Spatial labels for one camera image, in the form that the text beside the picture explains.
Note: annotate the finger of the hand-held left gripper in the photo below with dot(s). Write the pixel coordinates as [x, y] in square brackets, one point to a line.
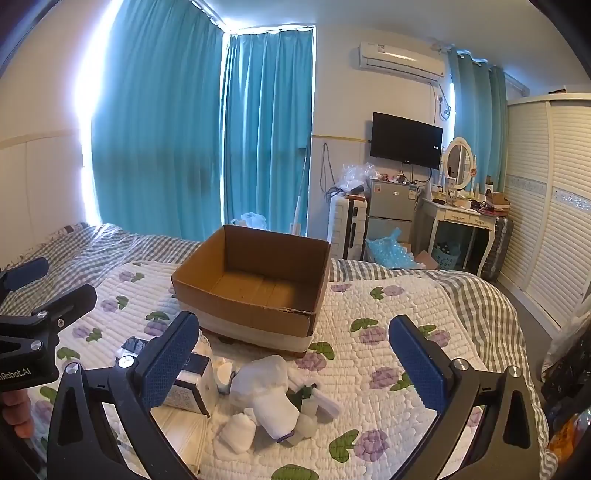
[64, 302]
[27, 272]

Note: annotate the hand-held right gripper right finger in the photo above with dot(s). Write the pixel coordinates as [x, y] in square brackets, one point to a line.
[418, 364]

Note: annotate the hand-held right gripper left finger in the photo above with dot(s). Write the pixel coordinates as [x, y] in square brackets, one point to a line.
[168, 360]

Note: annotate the white and navy tissue pack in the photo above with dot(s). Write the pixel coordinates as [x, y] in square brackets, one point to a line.
[201, 376]

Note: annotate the dark grey packet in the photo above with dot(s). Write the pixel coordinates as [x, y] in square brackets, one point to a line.
[131, 346]

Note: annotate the white cotton pad roll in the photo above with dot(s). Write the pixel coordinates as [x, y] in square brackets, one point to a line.
[225, 374]

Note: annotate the white striped paper pack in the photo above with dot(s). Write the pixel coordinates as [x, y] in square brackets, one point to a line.
[184, 438]

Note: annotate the small white sock bundle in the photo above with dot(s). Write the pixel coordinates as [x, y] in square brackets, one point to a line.
[238, 431]

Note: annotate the white plush toy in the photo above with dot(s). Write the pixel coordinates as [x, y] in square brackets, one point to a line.
[270, 387]

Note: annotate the green and white packet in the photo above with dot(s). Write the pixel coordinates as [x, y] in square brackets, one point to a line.
[314, 399]

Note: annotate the clear plastic wrapper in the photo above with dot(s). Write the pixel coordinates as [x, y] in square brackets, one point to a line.
[307, 424]

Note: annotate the brown cardboard box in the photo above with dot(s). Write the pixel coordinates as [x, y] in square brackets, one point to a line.
[249, 258]

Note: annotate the person's left hand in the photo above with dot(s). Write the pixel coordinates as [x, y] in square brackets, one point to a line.
[16, 410]

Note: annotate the white quilt with purple flowers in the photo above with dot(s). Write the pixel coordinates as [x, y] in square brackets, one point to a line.
[369, 438]

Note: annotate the flat cardboard piece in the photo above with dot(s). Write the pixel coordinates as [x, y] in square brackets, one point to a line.
[427, 259]

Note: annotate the blue plastic basket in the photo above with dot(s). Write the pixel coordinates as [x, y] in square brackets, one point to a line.
[445, 256]

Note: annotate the silver suitcase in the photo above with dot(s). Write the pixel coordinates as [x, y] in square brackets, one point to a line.
[498, 244]

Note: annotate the dark patterned cloth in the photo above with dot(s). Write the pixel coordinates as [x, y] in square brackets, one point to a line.
[570, 378]

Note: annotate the white dressing table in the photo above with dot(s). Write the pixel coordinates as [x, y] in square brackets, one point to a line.
[455, 214]

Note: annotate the white plastic bag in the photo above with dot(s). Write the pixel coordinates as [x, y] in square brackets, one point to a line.
[251, 219]

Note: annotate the grey drawer unit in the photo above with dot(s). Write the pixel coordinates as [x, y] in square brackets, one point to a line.
[390, 203]

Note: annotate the small brown box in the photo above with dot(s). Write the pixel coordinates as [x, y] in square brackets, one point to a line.
[498, 201]

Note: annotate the wide teal curtain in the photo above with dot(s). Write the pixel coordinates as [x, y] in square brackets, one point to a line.
[157, 138]

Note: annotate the clear plastic bags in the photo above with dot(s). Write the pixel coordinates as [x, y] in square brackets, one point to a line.
[355, 175]

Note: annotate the white louvered wardrobe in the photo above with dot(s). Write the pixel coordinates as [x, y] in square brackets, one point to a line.
[549, 207]

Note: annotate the white oval vanity mirror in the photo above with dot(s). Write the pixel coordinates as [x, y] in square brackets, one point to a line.
[457, 159]

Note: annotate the medium teal curtain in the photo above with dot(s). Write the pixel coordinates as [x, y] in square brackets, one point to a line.
[268, 138]

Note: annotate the narrow teal curtain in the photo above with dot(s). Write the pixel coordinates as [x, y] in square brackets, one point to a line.
[475, 115]

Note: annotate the white air conditioner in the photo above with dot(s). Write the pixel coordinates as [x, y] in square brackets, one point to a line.
[401, 60]

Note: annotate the black wall television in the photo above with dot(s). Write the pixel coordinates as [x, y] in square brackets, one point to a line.
[406, 141]

